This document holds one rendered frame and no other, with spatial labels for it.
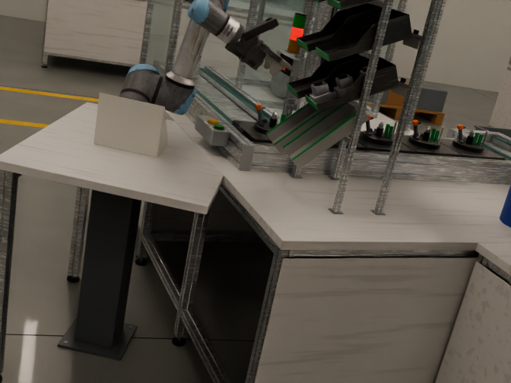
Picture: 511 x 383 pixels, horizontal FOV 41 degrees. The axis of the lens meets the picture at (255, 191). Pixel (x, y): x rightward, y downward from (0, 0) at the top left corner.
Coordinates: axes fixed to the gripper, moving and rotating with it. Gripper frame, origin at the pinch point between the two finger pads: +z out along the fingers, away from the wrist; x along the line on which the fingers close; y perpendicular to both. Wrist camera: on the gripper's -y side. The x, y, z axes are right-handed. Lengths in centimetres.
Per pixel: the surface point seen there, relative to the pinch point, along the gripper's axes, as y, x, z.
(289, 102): 14, -62, 31
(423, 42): -30.3, 6.9, 30.3
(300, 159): 22.4, 6.8, 20.1
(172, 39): 24, -119, -14
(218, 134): 37, -36, 6
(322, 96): 1.7, 1.8, 15.2
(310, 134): 14.8, -5.8, 23.0
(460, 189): 1, -31, 103
